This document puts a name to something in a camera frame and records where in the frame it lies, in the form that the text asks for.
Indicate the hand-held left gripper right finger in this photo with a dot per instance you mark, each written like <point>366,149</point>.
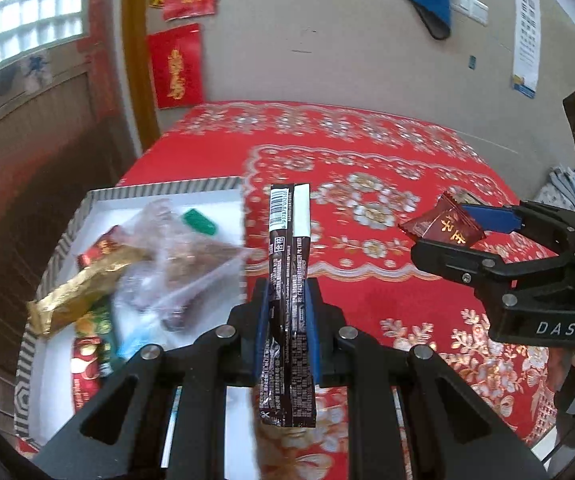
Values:
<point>317,345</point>

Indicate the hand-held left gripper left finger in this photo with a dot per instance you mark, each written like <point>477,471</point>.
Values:
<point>261,340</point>

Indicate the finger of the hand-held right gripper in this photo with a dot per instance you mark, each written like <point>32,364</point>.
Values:
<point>492,217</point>
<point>447,260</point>

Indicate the maroon snack packet gold print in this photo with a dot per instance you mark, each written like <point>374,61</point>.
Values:
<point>442,225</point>

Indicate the long dark brown snack box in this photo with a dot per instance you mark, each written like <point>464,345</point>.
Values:
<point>287,270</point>

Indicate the clear bag of red dates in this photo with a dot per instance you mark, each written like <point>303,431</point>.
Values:
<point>172,321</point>

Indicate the clear zip bag dried snacks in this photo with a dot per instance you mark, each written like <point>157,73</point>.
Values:
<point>192,265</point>

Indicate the light blue snack packet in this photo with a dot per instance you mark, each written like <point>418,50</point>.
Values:
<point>132,347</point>

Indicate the green lidded jelly cup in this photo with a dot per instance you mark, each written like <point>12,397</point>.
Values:
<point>198,221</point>

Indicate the clear bag of dark candies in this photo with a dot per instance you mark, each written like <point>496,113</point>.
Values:
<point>135,290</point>

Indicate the green snack packet gold print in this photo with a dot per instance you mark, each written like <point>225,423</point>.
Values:
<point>102,330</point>

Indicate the red snack packet white pattern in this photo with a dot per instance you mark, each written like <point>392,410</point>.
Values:
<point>85,375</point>

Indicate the red snack packet gold print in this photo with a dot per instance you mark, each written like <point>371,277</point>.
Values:
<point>102,250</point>

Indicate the gold foil snack packet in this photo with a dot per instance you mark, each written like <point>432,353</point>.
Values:
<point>77,290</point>

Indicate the white tray striped rim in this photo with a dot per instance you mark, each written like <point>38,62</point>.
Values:
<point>117,205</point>

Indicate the red floral tablecloth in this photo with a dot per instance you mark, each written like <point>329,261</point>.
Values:
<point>367,310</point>

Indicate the grey folded cloth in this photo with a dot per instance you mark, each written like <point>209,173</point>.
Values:
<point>565,180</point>

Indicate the ribbed metal door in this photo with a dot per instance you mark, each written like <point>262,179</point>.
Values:
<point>27,170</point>

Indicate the red door couplet strip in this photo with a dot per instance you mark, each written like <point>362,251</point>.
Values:
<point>100,60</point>

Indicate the blue white door sticker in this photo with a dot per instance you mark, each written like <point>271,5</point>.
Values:
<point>32,67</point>

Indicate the white wall calendar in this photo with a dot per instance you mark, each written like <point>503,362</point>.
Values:
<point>526,35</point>

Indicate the white wall switch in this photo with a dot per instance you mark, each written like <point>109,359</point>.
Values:
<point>472,5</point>

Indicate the flat red wall poster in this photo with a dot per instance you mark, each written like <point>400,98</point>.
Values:
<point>175,65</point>

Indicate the wooden door frame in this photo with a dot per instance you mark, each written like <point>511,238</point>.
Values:
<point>137,60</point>

